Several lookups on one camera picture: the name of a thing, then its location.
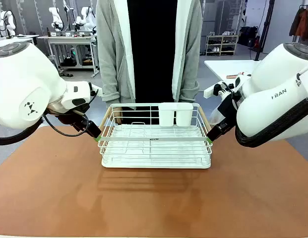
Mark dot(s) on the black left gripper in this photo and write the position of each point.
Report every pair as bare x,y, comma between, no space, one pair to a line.
69,116

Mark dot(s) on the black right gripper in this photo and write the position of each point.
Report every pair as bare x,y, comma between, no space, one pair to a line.
228,109

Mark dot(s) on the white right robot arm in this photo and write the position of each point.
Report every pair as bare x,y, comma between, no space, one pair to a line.
272,94

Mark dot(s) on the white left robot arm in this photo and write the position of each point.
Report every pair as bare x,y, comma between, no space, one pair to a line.
24,81

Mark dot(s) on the person left forearm grey sleeve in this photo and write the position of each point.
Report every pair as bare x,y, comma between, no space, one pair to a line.
189,79

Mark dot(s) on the person right forearm grey sleeve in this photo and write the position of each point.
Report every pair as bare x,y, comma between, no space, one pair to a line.
109,79

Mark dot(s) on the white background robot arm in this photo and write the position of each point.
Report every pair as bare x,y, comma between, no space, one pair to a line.
55,18
86,19
6,23

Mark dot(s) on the person right hand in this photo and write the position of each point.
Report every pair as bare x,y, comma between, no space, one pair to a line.
118,116

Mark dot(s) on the translucent plastic bag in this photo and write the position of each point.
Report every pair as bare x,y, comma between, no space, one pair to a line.
214,117

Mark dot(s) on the white plastic cutlery holder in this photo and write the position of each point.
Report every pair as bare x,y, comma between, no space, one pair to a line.
166,116

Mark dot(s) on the large white side table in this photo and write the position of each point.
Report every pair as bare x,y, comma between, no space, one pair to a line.
228,68

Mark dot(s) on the wooden shoe rack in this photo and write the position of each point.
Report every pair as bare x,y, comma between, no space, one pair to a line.
222,44

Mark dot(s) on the white workbench with robots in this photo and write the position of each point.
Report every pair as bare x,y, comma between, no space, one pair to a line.
67,41

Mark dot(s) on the person torso grey cardigan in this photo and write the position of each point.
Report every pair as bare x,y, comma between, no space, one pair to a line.
153,49

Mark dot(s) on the black luggage bags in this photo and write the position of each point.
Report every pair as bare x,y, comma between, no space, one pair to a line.
248,36

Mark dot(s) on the black slanted stand pole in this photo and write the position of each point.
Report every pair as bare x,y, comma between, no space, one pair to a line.
266,27

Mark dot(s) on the white background desk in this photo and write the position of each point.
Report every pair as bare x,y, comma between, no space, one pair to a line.
17,39

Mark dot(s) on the hanging brown jackets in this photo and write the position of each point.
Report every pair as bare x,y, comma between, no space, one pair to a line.
302,23

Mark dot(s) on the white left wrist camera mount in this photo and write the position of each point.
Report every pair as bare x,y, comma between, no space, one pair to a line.
96,89

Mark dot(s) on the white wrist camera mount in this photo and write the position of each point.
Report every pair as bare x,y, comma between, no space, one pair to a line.
210,91
96,89

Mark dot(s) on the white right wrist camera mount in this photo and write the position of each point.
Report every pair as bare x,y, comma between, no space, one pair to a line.
210,91

